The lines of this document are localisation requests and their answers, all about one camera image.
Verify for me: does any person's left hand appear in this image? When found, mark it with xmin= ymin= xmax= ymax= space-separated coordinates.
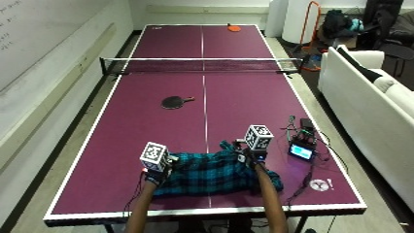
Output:
xmin=144 ymin=154 xmax=179 ymax=187

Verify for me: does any person's right hand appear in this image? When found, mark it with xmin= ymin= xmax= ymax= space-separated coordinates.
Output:
xmin=233 ymin=139 xmax=269 ymax=169

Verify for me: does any teal plaid shirt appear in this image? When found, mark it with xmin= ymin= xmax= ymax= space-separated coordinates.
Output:
xmin=152 ymin=140 xmax=285 ymax=197

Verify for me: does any white marker cube right glove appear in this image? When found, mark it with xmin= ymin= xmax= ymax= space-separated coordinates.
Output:
xmin=243 ymin=124 xmax=275 ymax=152

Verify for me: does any white marker cube glove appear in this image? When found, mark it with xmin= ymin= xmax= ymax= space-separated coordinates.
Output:
xmin=243 ymin=124 xmax=275 ymax=152
xmin=138 ymin=141 xmax=169 ymax=173

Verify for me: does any white marker cube left glove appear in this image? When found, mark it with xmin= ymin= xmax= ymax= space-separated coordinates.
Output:
xmin=138 ymin=141 xmax=169 ymax=173

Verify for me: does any purple table tennis table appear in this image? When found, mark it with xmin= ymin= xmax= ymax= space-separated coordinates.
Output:
xmin=42 ymin=22 xmax=369 ymax=227

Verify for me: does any black table tennis paddle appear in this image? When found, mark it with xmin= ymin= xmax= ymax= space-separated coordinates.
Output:
xmin=161 ymin=95 xmax=197 ymax=111

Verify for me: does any white sofa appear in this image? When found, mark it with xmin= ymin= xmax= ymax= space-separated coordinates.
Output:
xmin=317 ymin=44 xmax=414 ymax=212

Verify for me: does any table tennis net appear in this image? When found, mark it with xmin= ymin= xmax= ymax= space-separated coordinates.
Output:
xmin=98 ymin=56 xmax=310 ymax=78

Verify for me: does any black cushion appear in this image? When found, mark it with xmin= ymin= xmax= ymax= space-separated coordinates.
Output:
xmin=335 ymin=47 xmax=384 ymax=83

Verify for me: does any white cylindrical column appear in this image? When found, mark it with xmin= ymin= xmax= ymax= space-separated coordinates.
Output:
xmin=281 ymin=0 xmax=322 ymax=45

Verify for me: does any black backpack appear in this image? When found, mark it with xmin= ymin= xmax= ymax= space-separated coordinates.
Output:
xmin=322 ymin=9 xmax=365 ymax=41

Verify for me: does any black office chair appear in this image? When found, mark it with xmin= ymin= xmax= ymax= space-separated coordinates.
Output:
xmin=359 ymin=0 xmax=414 ymax=79

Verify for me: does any whiteboard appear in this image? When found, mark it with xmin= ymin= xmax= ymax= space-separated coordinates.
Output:
xmin=0 ymin=0 xmax=109 ymax=93

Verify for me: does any recording device with screen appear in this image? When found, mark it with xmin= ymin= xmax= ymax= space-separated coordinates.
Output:
xmin=286 ymin=129 xmax=319 ymax=162

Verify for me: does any black cable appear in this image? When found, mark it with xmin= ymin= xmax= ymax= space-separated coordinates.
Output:
xmin=282 ymin=158 xmax=318 ymax=208

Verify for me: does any orange metal frame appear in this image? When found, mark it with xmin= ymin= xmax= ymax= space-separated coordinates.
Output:
xmin=298 ymin=0 xmax=323 ymax=72

